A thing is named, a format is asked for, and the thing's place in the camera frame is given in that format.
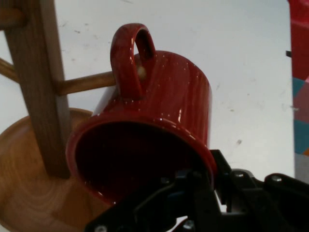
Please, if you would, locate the brown wooden mug tree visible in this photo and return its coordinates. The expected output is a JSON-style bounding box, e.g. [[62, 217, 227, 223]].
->
[[0, 0, 117, 232]]

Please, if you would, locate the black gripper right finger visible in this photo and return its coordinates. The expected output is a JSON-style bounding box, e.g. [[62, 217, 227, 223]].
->
[[209, 149, 309, 232]]

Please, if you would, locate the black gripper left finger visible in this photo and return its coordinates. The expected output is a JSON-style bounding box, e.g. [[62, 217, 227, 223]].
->
[[84, 170, 223, 232]]

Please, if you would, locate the red speckled mug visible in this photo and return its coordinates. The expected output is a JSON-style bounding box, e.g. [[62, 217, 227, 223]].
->
[[65, 23, 218, 206]]

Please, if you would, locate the teal foam mat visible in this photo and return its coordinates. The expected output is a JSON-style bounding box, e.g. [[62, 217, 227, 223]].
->
[[291, 76, 309, 156]]

